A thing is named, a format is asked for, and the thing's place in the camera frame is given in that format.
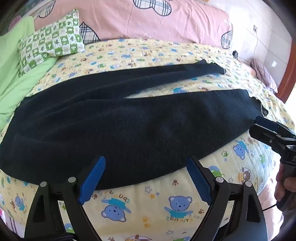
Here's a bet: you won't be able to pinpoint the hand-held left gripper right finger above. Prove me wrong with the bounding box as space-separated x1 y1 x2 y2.
186 155 269 241

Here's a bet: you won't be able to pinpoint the small pink striped pillow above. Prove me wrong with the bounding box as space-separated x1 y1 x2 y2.
251 60 278 93

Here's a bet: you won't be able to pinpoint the person's right hand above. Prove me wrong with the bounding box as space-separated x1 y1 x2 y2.
275 160 296 209

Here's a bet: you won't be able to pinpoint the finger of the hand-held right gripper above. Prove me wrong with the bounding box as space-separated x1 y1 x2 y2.
249 125 285 151
255 116 296 138

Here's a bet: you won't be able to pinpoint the green checkered pillow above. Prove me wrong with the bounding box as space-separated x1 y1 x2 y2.
18 9 85 77

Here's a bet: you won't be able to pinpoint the light green blanket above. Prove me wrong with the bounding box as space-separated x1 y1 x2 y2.
0 16 58 133

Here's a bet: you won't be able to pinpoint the thin black cable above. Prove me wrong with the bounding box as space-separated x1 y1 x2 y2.
262 202 278 211

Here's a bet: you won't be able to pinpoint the white charging cable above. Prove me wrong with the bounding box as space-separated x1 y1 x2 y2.
252 30 260 67

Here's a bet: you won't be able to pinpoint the pink duvet with plaid hearts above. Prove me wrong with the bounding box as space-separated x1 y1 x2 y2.
28 0 233 50

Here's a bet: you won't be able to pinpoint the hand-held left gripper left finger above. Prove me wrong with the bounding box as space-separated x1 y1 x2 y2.
25 155 106 241

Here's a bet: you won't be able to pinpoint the dark navy pants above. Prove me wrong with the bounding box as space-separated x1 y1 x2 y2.
0 59 269 191

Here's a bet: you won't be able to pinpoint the yellow bear printed bed sheet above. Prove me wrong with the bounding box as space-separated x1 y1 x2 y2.
0 38 296 241

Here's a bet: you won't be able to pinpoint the red wooden door frame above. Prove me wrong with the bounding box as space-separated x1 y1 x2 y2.
277 46 296 103

